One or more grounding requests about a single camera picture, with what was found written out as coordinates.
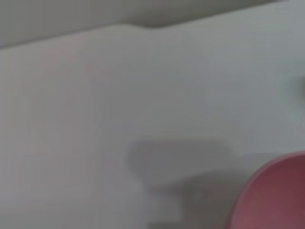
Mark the pink plastic bowl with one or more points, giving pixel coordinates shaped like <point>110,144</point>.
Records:
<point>274,195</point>

